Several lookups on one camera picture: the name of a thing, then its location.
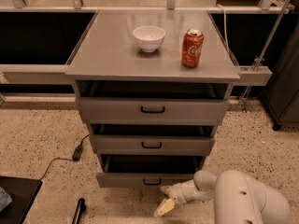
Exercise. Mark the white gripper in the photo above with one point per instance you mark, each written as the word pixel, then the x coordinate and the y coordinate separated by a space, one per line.
pixel 179 193

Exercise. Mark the grey bottom drawer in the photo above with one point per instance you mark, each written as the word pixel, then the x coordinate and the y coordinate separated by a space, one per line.
pixel 141 171

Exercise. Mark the grey drawer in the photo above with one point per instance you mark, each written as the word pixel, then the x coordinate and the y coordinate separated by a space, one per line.
pixel 151 111
pixel 151 145
pixel 141 171

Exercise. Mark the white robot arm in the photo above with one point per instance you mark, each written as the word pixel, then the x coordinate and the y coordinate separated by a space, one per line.
pixel 238 198

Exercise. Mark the grey middle drawer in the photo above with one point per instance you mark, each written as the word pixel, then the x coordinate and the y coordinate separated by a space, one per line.
pixel 151 145

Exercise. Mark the grey metal drawer cabinet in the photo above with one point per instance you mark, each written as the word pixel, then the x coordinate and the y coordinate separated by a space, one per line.
pixel 109 64

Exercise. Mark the grey top drawer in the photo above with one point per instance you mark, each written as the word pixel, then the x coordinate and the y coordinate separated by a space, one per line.
pixel 151 111

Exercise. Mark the black table corner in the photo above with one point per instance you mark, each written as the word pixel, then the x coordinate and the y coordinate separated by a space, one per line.
pixel 23 192

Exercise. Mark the dark grey side cabinet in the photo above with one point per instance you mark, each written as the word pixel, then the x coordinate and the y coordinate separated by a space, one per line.
pixel 281 95

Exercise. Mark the red cola can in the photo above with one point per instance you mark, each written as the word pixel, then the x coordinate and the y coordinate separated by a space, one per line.
pixel 192 48

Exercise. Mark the white ceramic bowl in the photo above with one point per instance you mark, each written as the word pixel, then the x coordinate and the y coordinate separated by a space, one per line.
pixel 149 38

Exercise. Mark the blue-white packet on table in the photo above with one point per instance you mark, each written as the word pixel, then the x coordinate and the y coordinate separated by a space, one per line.
pixel 5 199

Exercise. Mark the black cylindrical handle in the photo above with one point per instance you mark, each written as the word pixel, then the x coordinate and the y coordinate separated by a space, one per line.
pixel 81 207

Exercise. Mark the black power adapter with cable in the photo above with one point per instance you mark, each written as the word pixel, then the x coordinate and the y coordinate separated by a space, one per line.
pixel 75 156

